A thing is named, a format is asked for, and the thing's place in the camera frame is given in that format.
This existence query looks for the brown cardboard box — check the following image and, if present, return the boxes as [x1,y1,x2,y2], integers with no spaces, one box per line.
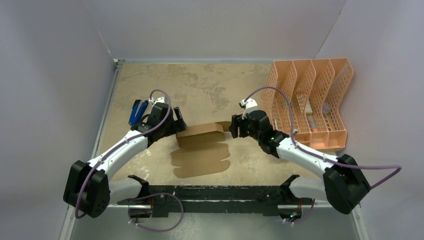
[170,121,231,178]

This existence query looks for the orange plastic file organizer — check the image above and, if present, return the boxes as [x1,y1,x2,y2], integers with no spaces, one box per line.
[261,58,354,152]

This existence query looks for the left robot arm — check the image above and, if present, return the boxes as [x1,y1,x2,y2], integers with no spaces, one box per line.
[63,101,187,218]

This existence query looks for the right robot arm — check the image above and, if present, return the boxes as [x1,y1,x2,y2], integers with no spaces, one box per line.
[228,110,371,214]

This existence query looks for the blue stapler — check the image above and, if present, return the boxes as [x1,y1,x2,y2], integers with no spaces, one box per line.
[128,99,149,126]

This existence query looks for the white block in organizer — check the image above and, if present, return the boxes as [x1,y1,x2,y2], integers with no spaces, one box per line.
[304,101,313,115]

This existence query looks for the grey orange marker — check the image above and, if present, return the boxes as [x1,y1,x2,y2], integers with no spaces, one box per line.
[307,115,319,132]

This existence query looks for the purple round item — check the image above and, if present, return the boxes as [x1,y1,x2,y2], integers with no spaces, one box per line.
[322,102,332,115]

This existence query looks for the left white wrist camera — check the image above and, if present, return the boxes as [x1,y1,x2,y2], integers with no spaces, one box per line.
[149,95,167,106]

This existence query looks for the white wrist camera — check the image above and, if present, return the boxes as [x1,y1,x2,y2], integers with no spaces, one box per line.
[239,97,258,120]
[149,95,167,106]

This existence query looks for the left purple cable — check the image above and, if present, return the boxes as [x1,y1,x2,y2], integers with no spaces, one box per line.
[74,89,184,233]

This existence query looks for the purple cable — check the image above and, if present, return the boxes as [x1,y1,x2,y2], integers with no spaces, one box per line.
[74,89,184,233]
[243,86,402,226]

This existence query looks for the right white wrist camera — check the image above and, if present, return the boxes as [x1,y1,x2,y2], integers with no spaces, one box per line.
[239,97,258,120]

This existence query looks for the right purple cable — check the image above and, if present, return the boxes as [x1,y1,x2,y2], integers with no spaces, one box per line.
[243,86,402,226]

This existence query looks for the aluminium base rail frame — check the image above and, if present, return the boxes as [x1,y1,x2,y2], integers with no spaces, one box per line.
[60,176,368,240]

